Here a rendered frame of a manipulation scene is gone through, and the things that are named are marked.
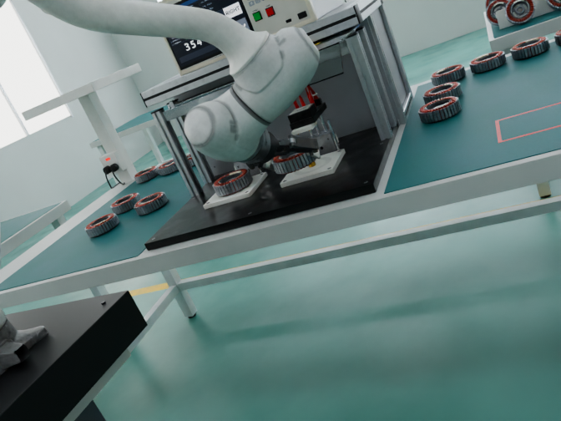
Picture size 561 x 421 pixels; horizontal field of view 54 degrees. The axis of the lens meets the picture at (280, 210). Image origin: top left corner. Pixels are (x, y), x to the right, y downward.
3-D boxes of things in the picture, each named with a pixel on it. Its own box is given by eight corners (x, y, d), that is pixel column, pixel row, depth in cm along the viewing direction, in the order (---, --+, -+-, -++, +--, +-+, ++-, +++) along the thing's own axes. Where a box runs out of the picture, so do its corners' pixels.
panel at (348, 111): (400, 119, 160) (366, 17, 150) (210, 177, 187) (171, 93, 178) (400, 117, 161) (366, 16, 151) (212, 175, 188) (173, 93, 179)
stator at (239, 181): (242, 193, 150) (236, 180, 148) (209, 200, 155) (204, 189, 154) (260, 175, 159) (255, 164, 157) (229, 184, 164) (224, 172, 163)
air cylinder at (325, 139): (336, 150, 156) (329, 132, 154) (311, 157, 159) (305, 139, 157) (340, 144, 160) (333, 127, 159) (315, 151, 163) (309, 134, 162)
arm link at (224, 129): (238, 175, 113) (282, 129, 109) (194, 165, 99) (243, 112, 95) (209, 139, 117) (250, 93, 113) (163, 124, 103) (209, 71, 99)
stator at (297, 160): (311, 167, 131) (306, 153, 129) (270, 180, 135) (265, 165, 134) (322, 151, 140) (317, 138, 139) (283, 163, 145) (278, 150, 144)
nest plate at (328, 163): (334, 173, 138) (332, 168, 137) (280, 188, 144) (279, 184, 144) (346, 152, 151) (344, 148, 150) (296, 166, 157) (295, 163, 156)
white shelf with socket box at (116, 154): (146, 192, 217) (89, 82, 203) (78, 213, 233) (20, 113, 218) (185, 160, 247) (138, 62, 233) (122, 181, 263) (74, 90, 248)
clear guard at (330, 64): (343, 73, 118) (333, 46, 116) (247, 108, 128) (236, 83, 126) (366, 46, 146) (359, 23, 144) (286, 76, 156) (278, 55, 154)
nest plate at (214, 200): (250, 196, 148) (249, 192, 147) (204, 209, 154) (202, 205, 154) (268, 174, 161) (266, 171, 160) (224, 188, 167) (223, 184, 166)
